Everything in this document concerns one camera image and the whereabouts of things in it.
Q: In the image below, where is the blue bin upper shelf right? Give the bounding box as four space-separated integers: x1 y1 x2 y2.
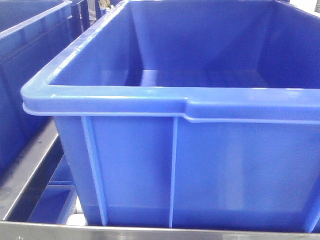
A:
21 0 320 233

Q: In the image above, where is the blue bin upper shelf left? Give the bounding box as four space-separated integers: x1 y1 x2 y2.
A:
0 0 72 173

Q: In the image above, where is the stainless steel shelf frame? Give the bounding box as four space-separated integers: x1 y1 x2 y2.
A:
0 120 320 240

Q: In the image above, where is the blue bin shelf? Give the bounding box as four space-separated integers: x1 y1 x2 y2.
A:
21 0 320 233
0 0 72 173

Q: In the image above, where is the small blue bin below shelf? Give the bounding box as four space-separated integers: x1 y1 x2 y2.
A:
9 179 77 225

